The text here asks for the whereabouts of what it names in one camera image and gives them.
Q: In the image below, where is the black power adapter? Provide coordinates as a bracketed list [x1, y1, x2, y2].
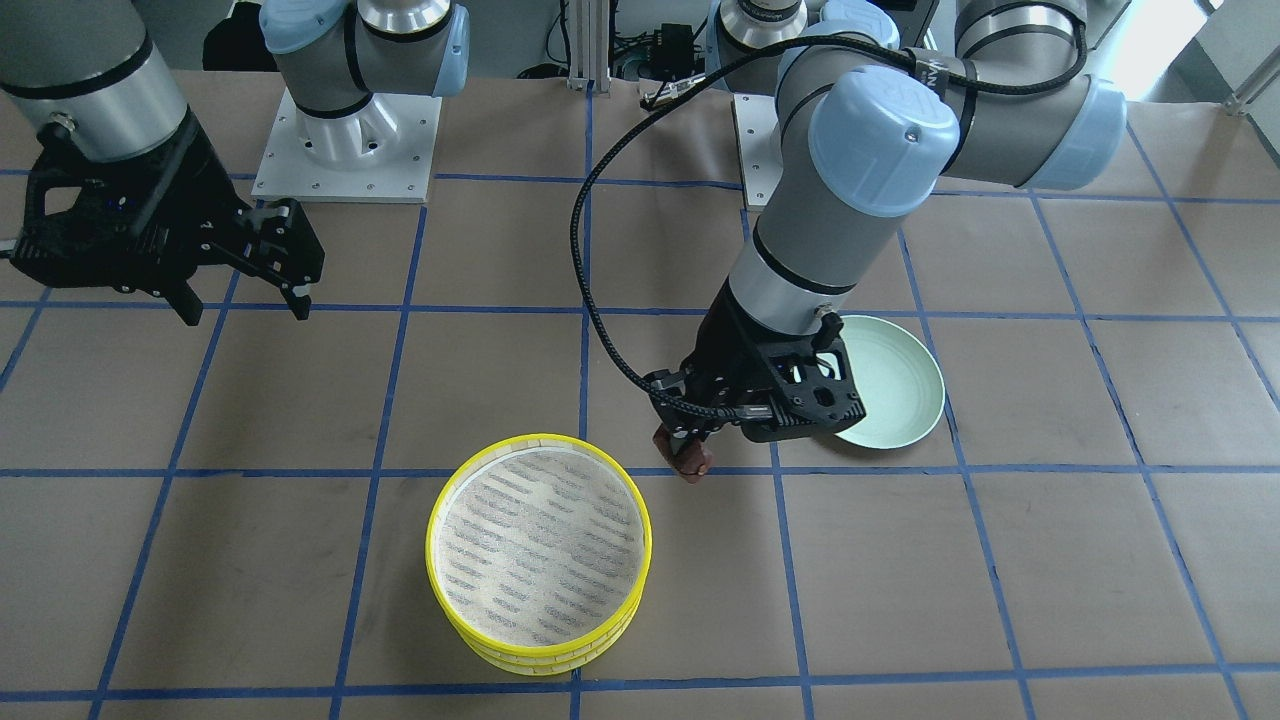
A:
[648, 23, 695, 79]

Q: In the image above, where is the light green plate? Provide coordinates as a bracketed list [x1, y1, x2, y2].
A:
[836, 315, 946, 450]

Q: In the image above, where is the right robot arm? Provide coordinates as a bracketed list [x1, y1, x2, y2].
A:
[3, 1, 470, 325]

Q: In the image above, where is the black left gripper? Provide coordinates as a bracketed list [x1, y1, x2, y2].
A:
[644, 284, 867, 447]

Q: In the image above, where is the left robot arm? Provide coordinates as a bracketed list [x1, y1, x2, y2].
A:
[641, 1, 1126, 477]

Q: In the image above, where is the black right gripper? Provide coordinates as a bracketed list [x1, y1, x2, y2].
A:
[3, 111, 325, 327]

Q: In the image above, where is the black braided cable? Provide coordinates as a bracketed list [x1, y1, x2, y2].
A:
[571, 20, 1089, 433]

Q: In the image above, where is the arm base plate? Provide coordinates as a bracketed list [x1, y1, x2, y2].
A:
[732, 94, 783, 213]
[252, 94, 442, 204]

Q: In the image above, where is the yellow steamer layer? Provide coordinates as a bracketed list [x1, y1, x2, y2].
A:
[424, 433, 653, 652]
[444, 600, 641, 676]

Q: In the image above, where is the silver connector plug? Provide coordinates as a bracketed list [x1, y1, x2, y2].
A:
[639, 74, 707, 111]

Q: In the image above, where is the brown steamed bun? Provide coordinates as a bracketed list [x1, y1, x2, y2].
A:
[652, 425, 714, 484]

